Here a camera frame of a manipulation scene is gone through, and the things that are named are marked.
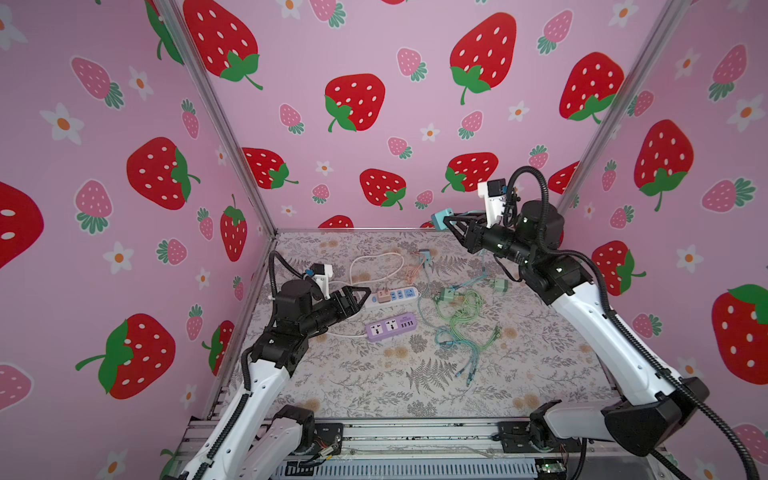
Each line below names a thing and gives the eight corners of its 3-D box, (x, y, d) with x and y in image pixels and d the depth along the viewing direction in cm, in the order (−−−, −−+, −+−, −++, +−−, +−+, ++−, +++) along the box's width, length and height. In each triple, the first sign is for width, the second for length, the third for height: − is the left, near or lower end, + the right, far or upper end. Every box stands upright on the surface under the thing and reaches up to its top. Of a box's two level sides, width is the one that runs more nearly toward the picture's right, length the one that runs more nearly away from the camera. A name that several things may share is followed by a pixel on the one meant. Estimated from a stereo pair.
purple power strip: (368, 343, 93) (367, 339, 90) (364, 329, 96) (363, 325, 93) (418, 329, 96) (418, 324, 93) (413, 316, 99) (413, 311, 96)
